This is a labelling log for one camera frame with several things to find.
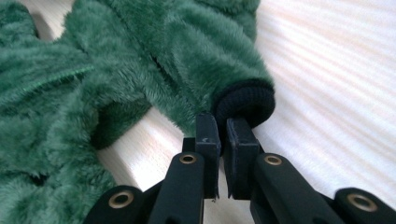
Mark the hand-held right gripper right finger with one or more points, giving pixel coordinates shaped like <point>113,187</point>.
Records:
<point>241,155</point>

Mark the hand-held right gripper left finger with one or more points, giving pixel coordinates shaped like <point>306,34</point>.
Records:
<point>208,133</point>

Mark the green fuzzy garment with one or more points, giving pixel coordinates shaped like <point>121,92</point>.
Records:
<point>124,62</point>

